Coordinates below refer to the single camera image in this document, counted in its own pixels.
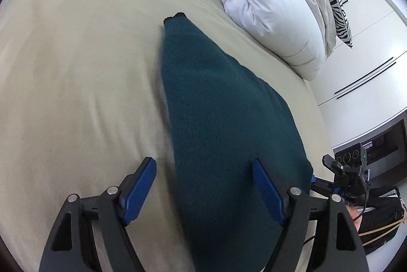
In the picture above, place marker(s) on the dark green knit sweater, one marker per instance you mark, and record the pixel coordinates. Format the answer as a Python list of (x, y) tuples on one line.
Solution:
[(222, 118)]

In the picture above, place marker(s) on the white folded duvet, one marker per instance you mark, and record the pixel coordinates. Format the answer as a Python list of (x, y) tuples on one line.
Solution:
[(301, 32)]

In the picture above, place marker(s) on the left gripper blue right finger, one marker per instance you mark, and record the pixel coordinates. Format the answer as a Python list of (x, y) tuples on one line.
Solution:
[(271, 191)]

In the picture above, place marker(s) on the person's right hand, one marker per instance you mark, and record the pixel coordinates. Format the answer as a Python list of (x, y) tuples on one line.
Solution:
[(355, 215)]

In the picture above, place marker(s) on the beige bed sheet mattress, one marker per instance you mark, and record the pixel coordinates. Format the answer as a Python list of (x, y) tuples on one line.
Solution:
[(82, 104)]

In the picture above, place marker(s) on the black bag on floor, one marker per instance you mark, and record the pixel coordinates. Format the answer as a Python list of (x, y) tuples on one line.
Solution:
[(384, 214)]

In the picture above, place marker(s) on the black appliance under counter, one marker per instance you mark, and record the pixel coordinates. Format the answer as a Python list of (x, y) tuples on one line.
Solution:
[(383, 153)]

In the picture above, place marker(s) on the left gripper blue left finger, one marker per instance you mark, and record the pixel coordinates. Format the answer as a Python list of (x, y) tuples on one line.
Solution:
[(135, 188)]

